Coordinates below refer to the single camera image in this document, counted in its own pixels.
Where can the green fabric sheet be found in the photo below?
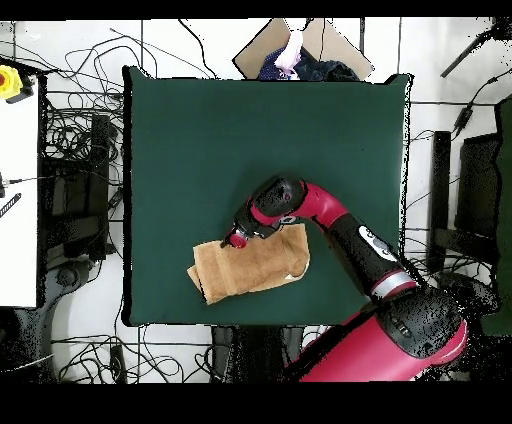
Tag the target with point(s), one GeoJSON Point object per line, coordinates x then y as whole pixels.
{"type": "Point", "coordinates": [504, 200]}

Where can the brown cardboard box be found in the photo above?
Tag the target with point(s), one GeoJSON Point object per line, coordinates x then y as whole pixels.
{"type": "Point", "coordinates": [256, 52]}

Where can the black tripod leg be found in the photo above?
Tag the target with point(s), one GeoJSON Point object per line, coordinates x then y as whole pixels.
{"type": "Point", "coordinates": [464, 54]}

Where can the black equipment rack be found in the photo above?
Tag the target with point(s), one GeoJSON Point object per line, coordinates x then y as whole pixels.
{"type": "Point", "coordinates": [80, 180]}

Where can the dark green table cloth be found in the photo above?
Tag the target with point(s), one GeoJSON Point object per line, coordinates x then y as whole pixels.
{"type": "Point", "coordinates": [240, 140]}

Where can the dark navy garment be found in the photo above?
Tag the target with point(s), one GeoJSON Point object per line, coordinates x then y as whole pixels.
{"type": "Point", "coordinates": [328, 71]}

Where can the black metal post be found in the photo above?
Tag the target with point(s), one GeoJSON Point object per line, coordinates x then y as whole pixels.
{"type": "Point", "coordinates": [440, 180]}

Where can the pink garment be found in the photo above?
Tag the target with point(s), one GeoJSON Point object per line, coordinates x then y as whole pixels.
{"type": "Point", "coordinates": [294, 50]}

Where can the black power strip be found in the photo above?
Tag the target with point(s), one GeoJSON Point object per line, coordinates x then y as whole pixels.
{"type": "Point", "coordinates": [118, 362]}

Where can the black power adapter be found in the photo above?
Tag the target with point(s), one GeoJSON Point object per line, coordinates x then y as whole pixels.
{"type": "Point", "coordinates": [463, 118]}

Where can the yellow emergency stop button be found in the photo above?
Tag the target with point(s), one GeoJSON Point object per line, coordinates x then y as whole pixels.
{"type": "Point", "coordinates": [8, 82]}

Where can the white desk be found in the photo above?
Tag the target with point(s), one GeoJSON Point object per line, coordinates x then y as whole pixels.
{"type": "Point", "coordinates": [18, 200]}

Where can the tan terry towel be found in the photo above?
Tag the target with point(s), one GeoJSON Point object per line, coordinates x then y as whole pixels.
{"type": "Point", "coordinates": [248, 268]}

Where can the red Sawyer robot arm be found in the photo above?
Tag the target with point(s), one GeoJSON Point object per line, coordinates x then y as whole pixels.
{"type": "Point", "coordinates": [328, 208]}

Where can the grey wheeled stand base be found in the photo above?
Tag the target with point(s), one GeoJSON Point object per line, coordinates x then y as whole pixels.
{"type": "Point", "coordinates": [476, 290]}
{"type": "Point", "coordinates": [68, 276]}

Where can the black flat panel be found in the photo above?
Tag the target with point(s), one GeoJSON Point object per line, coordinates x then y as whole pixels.
{"type": "Point", "coordinates": [478, 184]}

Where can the blue dotted garment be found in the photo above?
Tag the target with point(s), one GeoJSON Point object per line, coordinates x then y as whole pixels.
{"type": "Point", "coordinates": [268, 66]}

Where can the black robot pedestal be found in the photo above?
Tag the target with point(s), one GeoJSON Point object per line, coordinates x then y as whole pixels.
{"type": "Point", "coordinates": [256, 352]}

